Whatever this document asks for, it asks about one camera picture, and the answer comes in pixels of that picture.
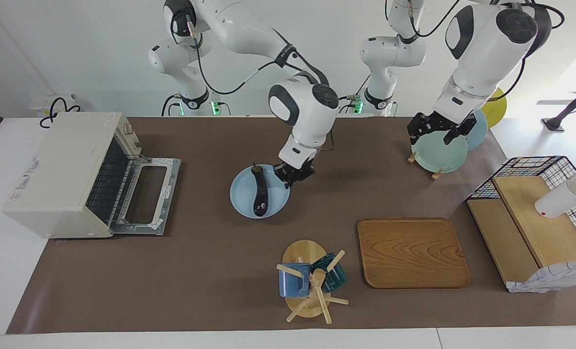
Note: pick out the wooden mug tree stand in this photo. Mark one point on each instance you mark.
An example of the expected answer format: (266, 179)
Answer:
(302, 252)

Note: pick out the dark purple eggplant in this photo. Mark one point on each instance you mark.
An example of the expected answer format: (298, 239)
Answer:
(260, 194)

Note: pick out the rectangular wooden tray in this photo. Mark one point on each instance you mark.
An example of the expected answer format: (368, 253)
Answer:
(413, 252)

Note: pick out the light blue racked plate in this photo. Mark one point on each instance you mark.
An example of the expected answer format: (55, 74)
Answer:
(479, 133)

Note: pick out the white patterned cloth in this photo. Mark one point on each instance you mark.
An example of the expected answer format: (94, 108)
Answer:
(554, 278)

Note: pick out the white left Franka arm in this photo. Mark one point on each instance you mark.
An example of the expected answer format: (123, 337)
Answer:
(481, 48)

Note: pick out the black desk stand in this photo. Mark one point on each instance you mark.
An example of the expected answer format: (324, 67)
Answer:
(571, 106)

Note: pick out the brown table mat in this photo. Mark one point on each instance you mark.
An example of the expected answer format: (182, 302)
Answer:
(195, 276)

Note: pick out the wooden plate rack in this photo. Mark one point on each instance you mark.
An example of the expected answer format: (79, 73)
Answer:
(436, 174)

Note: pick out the yellow plate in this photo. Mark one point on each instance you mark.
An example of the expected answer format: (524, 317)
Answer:
(498, 106)

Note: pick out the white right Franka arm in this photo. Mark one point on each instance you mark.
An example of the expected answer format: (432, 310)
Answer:
(249, 34)

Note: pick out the beige toaster oven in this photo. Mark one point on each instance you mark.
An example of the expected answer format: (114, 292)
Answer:
(60, 169)

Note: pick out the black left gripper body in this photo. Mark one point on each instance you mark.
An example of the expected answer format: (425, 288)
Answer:
(435, 121)

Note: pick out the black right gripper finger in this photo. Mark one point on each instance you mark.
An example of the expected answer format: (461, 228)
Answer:
(288, 183)
(300, 178)

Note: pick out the white cup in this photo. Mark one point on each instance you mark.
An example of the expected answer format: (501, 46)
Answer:
(559, 201)

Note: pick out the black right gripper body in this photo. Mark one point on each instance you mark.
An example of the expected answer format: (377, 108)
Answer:
(295, 172)

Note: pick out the dark green mug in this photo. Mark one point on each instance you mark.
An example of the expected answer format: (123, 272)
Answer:
(334, 276)

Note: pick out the pale green plate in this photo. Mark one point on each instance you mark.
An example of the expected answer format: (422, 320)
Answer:
(438, 155)

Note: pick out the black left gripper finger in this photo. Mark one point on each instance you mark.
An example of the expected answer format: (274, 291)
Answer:
(450, 136)
(413, 139)

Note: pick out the white power strip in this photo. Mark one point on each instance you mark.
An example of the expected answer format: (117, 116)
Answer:
(40, 104)

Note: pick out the blue mug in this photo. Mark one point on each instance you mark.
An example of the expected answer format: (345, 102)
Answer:
(292, 283)

